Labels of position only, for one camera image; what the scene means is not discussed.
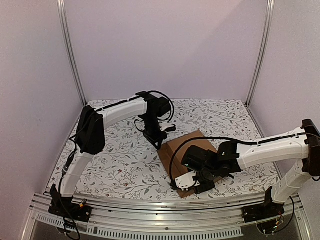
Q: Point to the white floral table cloth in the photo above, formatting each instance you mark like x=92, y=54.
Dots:
x=130, y=168

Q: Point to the left aluminium corner post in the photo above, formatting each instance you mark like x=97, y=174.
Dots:
x=61, y=6

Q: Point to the aluminium front rail frame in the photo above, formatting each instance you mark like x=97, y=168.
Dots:
x=190, y=219

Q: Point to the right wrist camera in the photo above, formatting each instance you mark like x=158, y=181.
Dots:
x=185, y=182

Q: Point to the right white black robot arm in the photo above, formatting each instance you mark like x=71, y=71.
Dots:
x=233, y=156

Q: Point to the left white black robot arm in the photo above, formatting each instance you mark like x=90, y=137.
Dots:
x=89, y=140

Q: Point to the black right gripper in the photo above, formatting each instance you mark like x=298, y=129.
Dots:
x=202, y=183

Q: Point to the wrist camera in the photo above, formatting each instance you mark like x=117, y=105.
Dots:
x=167, y=127
x=185, y=182

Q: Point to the brown cardboard box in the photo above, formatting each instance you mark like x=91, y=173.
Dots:
x=177, y=169

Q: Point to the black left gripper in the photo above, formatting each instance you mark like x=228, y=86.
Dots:
x=155, y=140

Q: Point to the aluminium corner post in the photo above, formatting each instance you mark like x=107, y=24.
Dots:
x=262, y=51
x=61, y=6

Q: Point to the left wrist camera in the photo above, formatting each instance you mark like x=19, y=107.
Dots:
x=167, y=127

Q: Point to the right aluminium corner post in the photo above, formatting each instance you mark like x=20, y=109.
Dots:
x=262, y=51

